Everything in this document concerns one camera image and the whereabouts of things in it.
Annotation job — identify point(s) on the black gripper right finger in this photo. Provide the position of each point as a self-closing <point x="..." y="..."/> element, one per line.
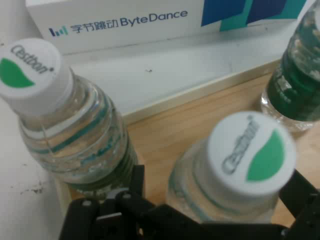
<point x="306" y="200"/>

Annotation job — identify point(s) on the Cestbon water bottle green label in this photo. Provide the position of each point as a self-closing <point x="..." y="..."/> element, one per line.
<point x="75" y="137"/>
<point x="295" y="87"/>
<point x="250" y="150"/>

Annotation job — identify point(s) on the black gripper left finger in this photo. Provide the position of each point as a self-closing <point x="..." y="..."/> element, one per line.
<point x="138" y="180"/>

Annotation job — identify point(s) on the wooden tray with white rim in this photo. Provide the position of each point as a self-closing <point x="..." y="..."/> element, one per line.
<point x="187" y="125"/>

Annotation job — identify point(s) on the white blue ByteDance cardboard box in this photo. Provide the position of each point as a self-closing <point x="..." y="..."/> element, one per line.
<point x="125" y="37"/>

